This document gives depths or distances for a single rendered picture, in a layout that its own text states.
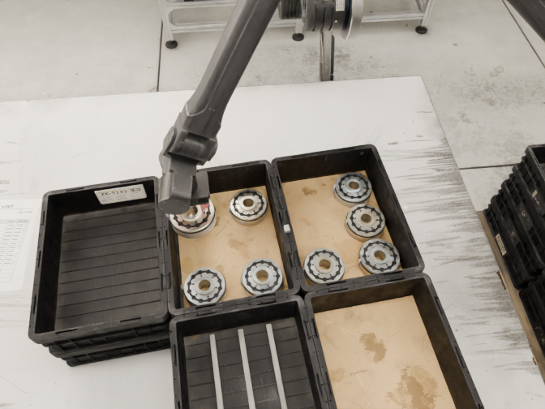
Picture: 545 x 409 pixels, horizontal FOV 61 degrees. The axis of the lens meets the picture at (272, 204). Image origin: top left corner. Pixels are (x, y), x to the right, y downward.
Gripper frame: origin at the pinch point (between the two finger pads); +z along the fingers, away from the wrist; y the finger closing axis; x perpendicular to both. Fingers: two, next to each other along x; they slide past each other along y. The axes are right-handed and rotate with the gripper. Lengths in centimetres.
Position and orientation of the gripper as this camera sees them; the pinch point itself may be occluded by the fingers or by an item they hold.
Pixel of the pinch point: (190, 208)
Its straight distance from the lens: 104.2
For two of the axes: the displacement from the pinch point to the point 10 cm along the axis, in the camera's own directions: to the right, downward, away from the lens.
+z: 0.2, 5.2, 8.5
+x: -1.7, -8.4, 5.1
